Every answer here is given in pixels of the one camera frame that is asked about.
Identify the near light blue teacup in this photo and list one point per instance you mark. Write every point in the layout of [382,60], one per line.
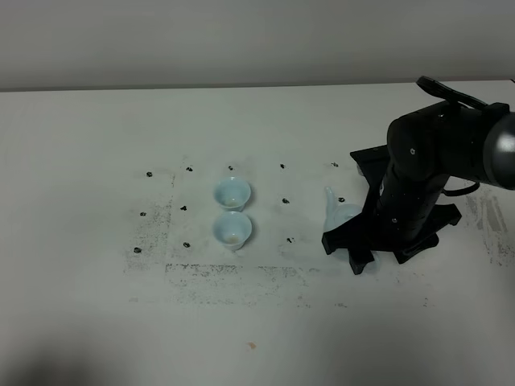
[232,229]

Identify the light blue porcelain teapot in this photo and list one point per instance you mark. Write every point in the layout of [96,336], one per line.
[338,213]

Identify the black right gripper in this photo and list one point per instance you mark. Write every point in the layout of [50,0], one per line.
[399,216]

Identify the light blue teacup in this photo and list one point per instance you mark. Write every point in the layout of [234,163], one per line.
[232,193]
[232,229]

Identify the far light blue teacup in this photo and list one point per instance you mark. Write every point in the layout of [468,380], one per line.
[232,193]

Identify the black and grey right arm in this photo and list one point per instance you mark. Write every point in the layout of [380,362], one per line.
[449,148]

